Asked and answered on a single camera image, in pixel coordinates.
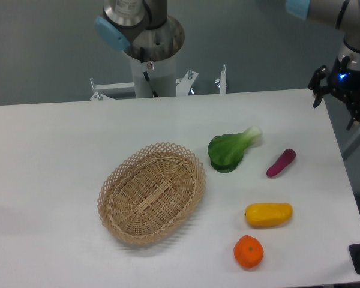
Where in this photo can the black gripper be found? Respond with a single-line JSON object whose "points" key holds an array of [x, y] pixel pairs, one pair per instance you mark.
{"points": [[343, 84]]}

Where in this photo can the white metal mounting frame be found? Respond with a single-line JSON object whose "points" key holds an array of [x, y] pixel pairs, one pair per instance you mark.
{"points": [[146, 86]]}

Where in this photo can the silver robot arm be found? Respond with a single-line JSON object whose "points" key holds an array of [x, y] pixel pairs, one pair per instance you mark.
{"points": [[121, 22]]}

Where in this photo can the oval wicker basket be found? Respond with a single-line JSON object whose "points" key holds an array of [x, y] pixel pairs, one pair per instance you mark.
{"points": [[151, 193]]}

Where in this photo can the purple sweet potato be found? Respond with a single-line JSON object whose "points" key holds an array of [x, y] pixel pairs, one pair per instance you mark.
{"points": [[284, 160]]}

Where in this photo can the yellow mango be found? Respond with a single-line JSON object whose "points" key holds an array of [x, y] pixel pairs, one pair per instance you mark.
{"points": [[268, 214]]}

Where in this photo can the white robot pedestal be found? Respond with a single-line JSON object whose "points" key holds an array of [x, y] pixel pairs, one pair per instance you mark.
{"points": [[156, 50]]}

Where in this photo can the green bok choy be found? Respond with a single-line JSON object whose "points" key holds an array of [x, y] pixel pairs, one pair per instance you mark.
{"points": [[227, 151]]}

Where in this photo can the orange tangerine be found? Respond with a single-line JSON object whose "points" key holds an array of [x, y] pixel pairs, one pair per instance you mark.
{"points": [[248, 252]]}

